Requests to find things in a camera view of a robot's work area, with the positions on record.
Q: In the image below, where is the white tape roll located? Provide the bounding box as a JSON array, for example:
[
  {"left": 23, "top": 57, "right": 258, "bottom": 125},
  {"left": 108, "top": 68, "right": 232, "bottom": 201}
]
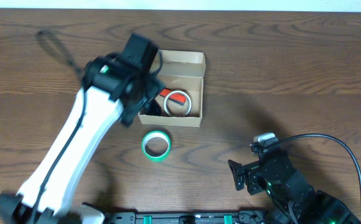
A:
[{"left": 163, "top": 90, "right": 192, "bottom": 117}]

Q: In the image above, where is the red black stapler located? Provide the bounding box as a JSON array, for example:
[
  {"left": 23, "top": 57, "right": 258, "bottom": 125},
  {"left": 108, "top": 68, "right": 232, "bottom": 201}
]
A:
[{"left": 159, "top": 88, "right": 187, "bottom": 106}]

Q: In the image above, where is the green tape roll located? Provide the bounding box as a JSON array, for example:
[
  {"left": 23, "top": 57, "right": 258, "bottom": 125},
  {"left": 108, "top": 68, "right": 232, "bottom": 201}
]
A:
[{"left": 141, "top": 131, "right": 171, "bottom": 162}]

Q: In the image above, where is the yellow black correction tape dispenser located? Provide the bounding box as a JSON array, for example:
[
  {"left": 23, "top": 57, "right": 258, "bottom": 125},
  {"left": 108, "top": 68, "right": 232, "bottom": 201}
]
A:
[{"left": 141, "top": 100, "right": 162, "bottom": 116}]

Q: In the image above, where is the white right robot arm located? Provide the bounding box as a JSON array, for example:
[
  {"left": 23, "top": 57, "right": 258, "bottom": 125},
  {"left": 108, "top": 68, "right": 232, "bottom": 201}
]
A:
[{"left": 228, "top": 148, "right": 360, "bottom": 224}]

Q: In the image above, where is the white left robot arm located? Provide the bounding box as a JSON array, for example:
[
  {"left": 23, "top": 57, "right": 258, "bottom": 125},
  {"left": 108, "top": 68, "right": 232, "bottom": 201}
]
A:
[{"left": 0, "top": 53, "right": 164, "bottom": 223}]

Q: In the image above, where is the open cardboard box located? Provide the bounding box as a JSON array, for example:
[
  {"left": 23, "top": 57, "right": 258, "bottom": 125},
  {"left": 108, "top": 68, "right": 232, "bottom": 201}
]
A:
[{"left": 138, "top": 50, "right": 206, "bottom": 128}]

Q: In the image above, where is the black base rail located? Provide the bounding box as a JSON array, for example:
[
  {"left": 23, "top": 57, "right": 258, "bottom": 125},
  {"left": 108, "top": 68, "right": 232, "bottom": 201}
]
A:
[{"left": 104, "top": 210, "right": 267, "bottom": 224}]

